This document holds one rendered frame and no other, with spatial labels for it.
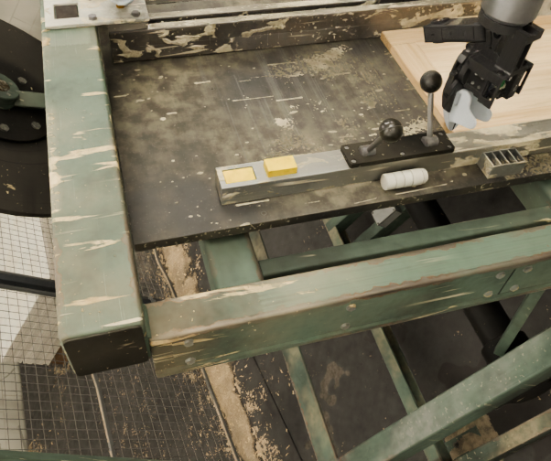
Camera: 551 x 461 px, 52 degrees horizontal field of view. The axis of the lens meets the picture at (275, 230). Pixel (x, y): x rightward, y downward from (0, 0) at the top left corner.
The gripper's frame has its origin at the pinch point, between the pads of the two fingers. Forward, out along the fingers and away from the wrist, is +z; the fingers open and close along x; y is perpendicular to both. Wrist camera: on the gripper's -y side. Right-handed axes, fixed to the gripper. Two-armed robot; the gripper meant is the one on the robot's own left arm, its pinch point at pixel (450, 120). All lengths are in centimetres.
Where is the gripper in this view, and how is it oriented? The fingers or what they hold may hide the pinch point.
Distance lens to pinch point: 99.0
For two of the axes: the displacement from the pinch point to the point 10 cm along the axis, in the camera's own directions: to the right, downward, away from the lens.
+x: 8.1, -4.2, 4.2
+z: -0.7, 6.4, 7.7
